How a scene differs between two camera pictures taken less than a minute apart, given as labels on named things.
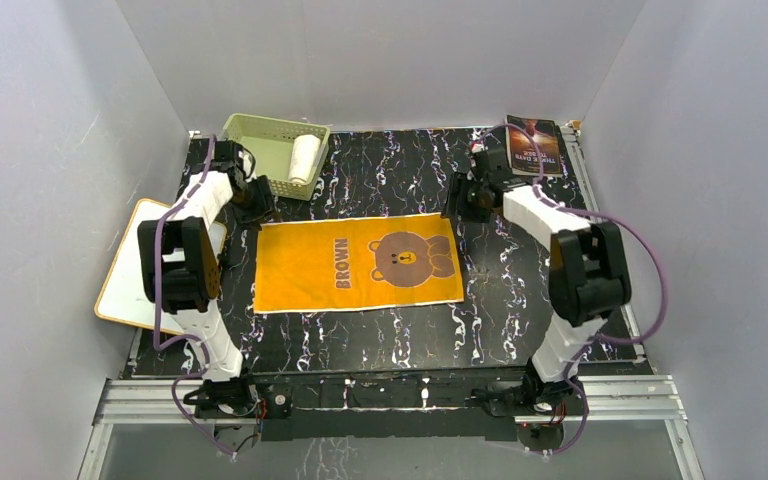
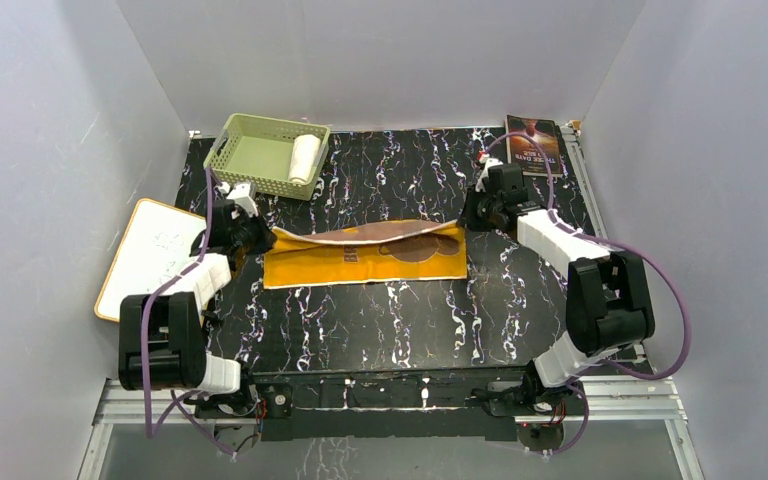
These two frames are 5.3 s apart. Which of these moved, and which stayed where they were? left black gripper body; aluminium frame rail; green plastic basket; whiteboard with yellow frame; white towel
Moved: left black gripper body
Stayed: white towel; aluminium frame rail; green plastic basket; whiteboard with yellow frame
